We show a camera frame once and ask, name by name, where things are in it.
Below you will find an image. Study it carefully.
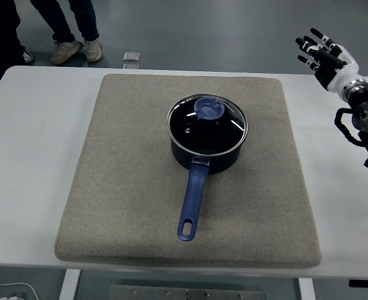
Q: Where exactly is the white rounded tray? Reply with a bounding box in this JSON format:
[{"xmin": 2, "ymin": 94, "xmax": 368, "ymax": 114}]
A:
[{"xmin": 0, "ymin": 282, "xmax": 38, "ymax": 300}]

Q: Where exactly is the dark pot with blue handle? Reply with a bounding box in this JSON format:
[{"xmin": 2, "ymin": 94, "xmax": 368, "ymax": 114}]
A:
[{"xmin": 170, "ymin": 132, "xmax": 243, "ymax": 242}]

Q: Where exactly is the white table leg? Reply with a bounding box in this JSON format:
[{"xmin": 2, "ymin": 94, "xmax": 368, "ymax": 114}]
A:
[
  {"xmin": 298, "ymin": 277, "xmax": 316, "ymax": 300},
  {"xmin": 58, "ymin": 269, "xmax": 81, "ymax": 300}
]

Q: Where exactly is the beige fabric mat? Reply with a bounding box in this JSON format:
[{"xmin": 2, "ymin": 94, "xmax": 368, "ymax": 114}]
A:
[{"xmin": 54, "ymin": 74, "xmax": 322, "ymax": 269}]

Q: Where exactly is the grey metal plate with screws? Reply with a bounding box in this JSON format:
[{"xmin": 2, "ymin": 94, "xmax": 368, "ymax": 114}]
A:
[{"xmin": 108, "ymin": 284, "xmax": 268, "ymax": 300}]

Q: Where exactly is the glass pot lid blue knob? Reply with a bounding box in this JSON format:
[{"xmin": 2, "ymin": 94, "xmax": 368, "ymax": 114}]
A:
[{"xmin": 166, "ymin": 92, "xmax": 249, "ymax": 156}]

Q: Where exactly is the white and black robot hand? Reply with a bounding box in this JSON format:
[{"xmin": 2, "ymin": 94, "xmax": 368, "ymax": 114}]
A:
[{"xmin": 295, "ymin": 27, "xmax": 360, "ymax": 94}]

